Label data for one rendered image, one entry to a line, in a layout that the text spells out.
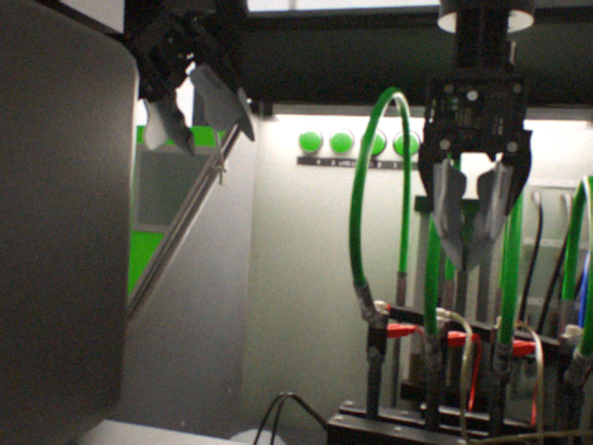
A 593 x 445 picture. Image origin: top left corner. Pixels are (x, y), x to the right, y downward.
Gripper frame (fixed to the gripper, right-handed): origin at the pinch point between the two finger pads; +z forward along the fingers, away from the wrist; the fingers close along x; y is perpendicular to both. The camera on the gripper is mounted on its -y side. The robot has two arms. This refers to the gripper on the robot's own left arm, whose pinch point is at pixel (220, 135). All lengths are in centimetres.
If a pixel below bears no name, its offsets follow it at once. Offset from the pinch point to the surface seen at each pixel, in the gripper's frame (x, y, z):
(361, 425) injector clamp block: 0.2, 8.1, 42.5
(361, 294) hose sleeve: 6.5, 1.8, 24.1
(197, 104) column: -245, -305, 135
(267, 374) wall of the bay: -31, -11, 59
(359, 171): 10.4, -3.9, 10.8
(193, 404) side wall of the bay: -32, 4, 45
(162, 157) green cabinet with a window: -208, -203, 114
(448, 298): 8.2, -16.0, 46.5
